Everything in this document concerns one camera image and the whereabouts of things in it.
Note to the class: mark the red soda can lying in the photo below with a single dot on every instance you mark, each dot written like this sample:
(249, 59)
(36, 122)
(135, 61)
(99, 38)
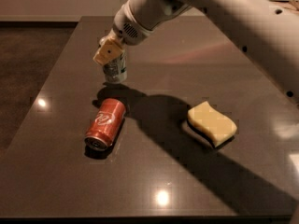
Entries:
(101, 134)

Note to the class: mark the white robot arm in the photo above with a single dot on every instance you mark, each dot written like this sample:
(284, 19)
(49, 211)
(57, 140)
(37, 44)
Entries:
(268, 34)

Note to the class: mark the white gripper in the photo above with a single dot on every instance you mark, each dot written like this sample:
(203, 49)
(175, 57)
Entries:
(127, 30)

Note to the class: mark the silver green 7up can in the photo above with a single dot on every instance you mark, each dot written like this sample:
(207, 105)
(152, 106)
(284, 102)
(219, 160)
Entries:
(116, 70)

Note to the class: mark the yellow wavy sponge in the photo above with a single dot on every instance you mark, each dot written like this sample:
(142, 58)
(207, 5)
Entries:
(212, 123)

